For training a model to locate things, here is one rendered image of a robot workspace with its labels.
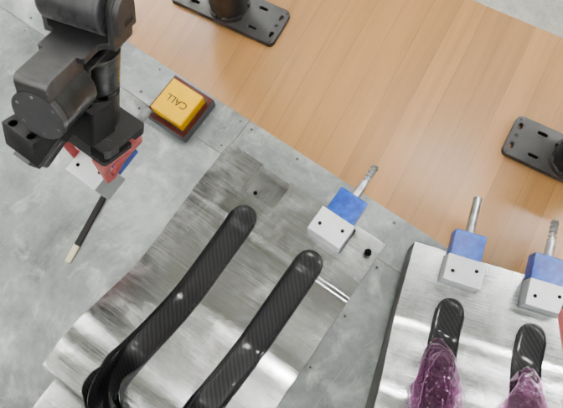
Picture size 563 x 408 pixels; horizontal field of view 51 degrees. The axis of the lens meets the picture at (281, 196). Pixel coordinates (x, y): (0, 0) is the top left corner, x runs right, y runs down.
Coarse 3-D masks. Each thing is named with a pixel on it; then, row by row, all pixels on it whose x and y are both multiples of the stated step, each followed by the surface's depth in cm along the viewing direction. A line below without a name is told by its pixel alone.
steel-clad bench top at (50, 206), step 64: (0, 0) 101; (0, 64) 98; (128, 64) 97; (0, 128) 94; (256, 128) 93; (0, 192) 91; (64, 192) 91; (128, 192) 90; (320, 192) 89; (0, 256) 88; (64, 256) 88; (128, 256) 88; (384, 256) 86; (0, 320) 86; (64, 320) 85; (384, 320) 83; (0, 384) 83; (320, 384) 81
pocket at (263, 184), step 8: (264, 168) 83; (256, 176) 83; (264, 176) 84; (272, 176) 82; (248, 184) 82; (256, 184) 83; (264, 184) 83; (272, 184) 83; (280, 184) 83; (288, 184) 82; (248, 192) 83; (256, 192) 84; (264, 192) 83; (272, 192) 83; (280, 192) 83; (264, 200) 83; (272, 200) 83; (272, 208) 82
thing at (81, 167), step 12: (144, 108) 79; (144, 120) 79; (84, 156) 75; (132, 156) 78; (72, 168) 75; (84, 168) 75; (96, 168) 75; (84, 180) 74; (96, 180) 74; (120, 180) 78; (108, 192) 77
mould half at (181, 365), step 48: (192, 192) 81; (240, 192) 80; (288, 192) 80; (192, 240) 79; (288, 240) 78; (144, 288) 77; (240, 288) 77; (336, 288) 76; (96, 336) 72; (192, 336) 74; (288, 336) 75; (144, 384) 70; (192, 384) 70; (288, 384) 73
